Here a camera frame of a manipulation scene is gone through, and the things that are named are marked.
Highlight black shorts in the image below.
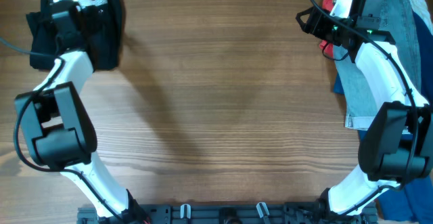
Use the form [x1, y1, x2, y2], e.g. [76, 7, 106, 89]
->
[26, 0, 123, 70]

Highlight red garment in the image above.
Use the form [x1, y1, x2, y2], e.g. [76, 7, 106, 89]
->
[318, 0, 339, 58]

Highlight light denim shorts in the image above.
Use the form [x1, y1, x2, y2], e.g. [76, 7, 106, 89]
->
[335, 0, 428, 131]

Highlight blue garment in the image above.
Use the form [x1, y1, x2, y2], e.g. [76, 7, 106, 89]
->
[334, 12, 432, 223]

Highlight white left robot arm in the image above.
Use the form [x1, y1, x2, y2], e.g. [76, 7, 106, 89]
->
[14, 0, 151, 223]

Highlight black mounting rail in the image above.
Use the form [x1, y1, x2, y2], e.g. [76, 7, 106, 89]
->
[76, 202, 378, 224]

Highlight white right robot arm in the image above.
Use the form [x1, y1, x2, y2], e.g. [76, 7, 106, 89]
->
[296, 7, 432, 223]

